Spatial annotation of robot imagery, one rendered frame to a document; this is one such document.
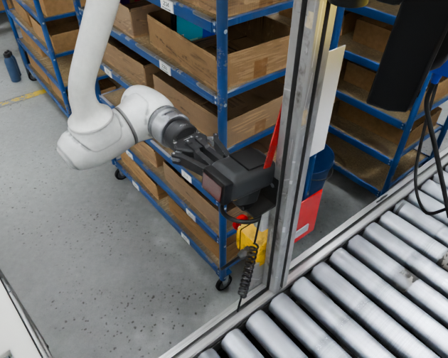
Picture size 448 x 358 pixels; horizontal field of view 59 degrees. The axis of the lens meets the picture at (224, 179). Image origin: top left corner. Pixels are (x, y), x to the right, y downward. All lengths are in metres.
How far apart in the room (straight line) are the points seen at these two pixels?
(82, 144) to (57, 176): 1.52
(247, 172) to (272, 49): 0.64
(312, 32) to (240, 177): 0.24
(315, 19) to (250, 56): 0.66
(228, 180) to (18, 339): 0.53
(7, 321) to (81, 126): 0.42
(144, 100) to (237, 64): 0.29
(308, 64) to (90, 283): 1.53
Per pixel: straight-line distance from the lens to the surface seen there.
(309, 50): 0.53
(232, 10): 1.06
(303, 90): 0.55
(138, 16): 1.48
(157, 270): 1.85
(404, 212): 1.14
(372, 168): 2.24
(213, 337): 0.84
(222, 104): 1.09
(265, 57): 1.20
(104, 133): 0.93
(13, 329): 0.93
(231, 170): 0.62
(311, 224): 0.93
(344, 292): 0.92
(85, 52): 0.88
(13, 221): 2.28
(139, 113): 0.97
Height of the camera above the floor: 1.49
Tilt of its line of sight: 42 degrees down
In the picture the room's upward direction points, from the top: straight up
